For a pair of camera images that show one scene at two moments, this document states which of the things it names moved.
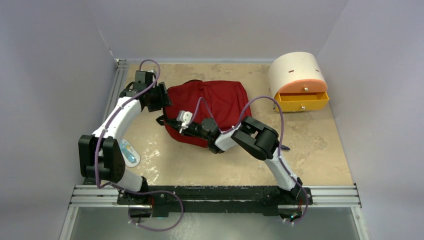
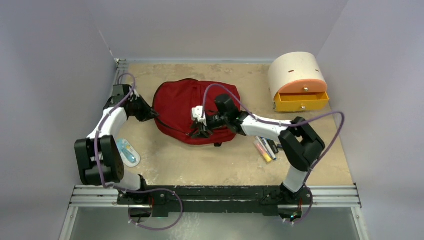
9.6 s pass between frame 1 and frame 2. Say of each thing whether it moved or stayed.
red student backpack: stayed
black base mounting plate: stayed
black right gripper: moved
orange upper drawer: stayed
